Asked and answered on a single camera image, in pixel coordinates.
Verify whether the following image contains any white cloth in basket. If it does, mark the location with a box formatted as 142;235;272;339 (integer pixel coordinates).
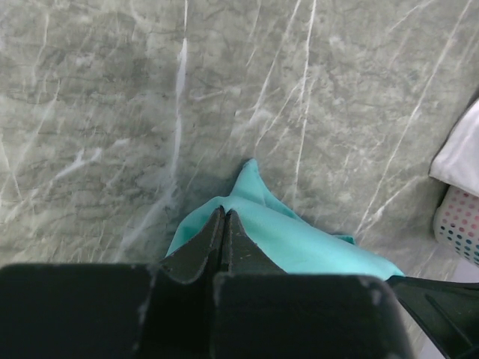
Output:
430;99;479;197

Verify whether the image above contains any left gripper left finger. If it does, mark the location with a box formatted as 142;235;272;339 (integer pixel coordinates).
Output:
1;208;225;358

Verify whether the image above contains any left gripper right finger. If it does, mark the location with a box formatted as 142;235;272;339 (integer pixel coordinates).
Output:
213;211;413;358

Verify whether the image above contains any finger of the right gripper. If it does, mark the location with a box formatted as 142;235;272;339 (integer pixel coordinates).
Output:
386;276;479;358

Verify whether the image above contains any white laundry basket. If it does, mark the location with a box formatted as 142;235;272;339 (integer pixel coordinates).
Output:
433;185;479;266

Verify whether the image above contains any teal t shirt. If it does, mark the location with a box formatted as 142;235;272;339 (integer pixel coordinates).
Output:
167;159;403;280

